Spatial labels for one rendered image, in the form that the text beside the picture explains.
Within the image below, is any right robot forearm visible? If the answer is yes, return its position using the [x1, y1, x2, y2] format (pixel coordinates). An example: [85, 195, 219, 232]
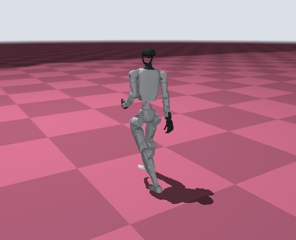
[162, 92, 171, 118]

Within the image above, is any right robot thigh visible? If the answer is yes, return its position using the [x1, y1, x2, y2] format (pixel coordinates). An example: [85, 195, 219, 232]
[145, 113, 161, 150]

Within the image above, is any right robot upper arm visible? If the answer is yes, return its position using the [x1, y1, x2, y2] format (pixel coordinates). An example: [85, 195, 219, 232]
[160, 71, 168, 99]

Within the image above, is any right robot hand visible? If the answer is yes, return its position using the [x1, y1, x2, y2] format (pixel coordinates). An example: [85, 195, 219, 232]
[164, 112, 174, 133]

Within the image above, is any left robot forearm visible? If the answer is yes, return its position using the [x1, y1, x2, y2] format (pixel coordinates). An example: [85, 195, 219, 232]
[122, 92, 135, 108]

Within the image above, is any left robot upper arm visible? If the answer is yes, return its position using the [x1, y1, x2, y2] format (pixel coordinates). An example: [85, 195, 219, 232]
[128, 69, 139, 99]

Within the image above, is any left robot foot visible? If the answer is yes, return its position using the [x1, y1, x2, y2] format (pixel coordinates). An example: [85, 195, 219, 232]
[148, 184, 162, 193]

